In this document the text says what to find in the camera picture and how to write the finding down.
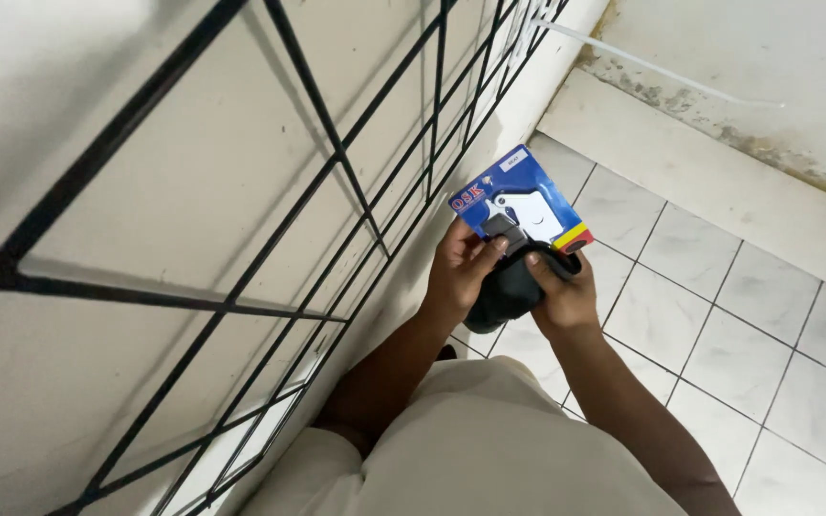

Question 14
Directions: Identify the person's left hand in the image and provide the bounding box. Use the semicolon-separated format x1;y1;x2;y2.
424;217;510;325

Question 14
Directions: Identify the person's right hand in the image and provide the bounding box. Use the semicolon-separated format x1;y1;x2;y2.
524;241;602;336

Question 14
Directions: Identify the black plastic bag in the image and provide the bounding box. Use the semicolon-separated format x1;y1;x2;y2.
462;240;583;335

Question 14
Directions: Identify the blue blister pack card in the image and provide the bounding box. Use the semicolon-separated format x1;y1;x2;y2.
449;144;595;255

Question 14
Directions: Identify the person's beige shirt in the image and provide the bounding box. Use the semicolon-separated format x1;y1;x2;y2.
237;356;690;516

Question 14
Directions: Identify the black metal window grille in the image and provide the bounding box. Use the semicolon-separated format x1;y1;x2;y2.
0;0;572;516

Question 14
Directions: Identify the thin white wall pipe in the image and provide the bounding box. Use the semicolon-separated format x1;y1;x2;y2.
531;18;787;110

